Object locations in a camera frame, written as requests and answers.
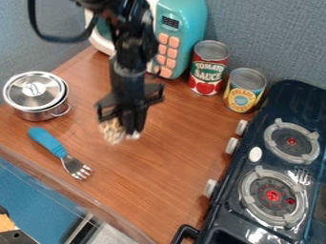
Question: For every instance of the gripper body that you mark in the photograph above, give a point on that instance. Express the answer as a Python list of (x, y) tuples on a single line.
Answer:
[(128, 89)]

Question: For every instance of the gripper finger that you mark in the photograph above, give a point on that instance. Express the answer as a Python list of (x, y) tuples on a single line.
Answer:
[(139, 122), (125, 124)]

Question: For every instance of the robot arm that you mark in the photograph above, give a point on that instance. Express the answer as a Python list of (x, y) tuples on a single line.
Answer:
[(131, 38)]

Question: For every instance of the tiger stuffed toy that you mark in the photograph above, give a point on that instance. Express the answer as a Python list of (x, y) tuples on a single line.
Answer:
[(111, 132)]

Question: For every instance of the teal toy microwave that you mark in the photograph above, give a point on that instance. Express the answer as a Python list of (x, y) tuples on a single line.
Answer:
[(184, 31)]

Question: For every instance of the silver pot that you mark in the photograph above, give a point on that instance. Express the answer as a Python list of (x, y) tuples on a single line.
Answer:
[(42, 111)]

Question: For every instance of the toy stove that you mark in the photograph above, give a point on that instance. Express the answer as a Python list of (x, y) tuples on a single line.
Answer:
[(276, 171)]

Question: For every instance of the red tomato sauce can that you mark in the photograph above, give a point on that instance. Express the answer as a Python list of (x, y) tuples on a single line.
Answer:
[(208, 70)]

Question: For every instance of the silver lid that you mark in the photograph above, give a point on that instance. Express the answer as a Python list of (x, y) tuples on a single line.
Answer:
[(35, 90)]

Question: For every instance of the yellow can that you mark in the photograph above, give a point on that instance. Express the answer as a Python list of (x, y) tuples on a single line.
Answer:
[(244, 92)]

